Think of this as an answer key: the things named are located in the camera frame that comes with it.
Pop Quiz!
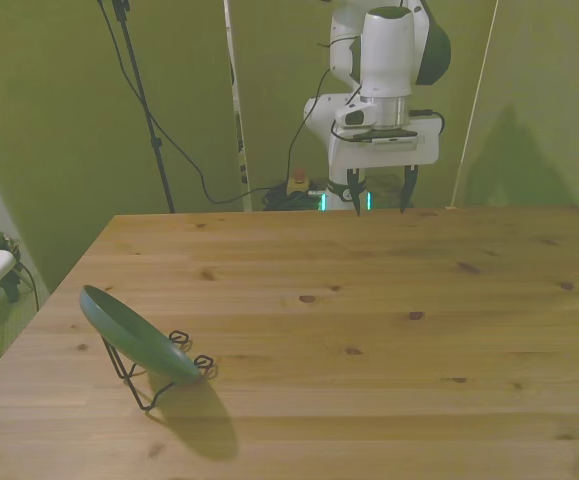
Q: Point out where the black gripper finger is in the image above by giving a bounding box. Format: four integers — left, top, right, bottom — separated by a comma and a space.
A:
399, 164, 420, 215
347, 168, 366, 218

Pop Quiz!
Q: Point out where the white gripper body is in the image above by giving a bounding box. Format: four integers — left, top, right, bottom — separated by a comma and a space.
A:
329, 113, 441, 171

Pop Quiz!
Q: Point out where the dark green round plate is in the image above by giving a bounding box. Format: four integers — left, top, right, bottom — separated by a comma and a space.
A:
79, 284, 204, 385

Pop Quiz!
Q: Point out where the red emergency stop button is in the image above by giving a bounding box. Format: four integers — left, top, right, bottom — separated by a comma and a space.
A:
288, 169, 311, 194

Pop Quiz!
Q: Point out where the thin white slanted rod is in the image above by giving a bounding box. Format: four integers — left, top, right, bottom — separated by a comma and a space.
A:
446, 0, 500, 210

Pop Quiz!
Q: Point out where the black clamp foot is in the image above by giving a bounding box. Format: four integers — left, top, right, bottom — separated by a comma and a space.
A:
0, 272, 23, 304

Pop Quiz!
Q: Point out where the bundle of coiled cables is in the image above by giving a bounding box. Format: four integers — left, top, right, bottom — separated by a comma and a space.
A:
261, 183, 321, 212

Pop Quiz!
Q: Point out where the black cable along robot arm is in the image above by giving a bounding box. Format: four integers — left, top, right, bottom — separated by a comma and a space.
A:
286, 68, 331, 189

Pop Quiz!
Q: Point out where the white vertical profile rail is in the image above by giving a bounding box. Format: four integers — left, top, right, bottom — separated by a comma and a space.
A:
222, 0, 253, 212

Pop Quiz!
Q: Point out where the black cable by tripod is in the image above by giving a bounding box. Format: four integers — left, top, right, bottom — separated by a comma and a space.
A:
96, 0, 290, 205

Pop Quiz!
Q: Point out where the black tripod camera pole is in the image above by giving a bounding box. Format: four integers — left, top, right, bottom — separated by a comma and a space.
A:
110, 0, 177, 215

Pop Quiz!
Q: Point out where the black wire plate stand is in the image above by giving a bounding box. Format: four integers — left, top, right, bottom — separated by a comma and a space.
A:
99, 329, 219, 413

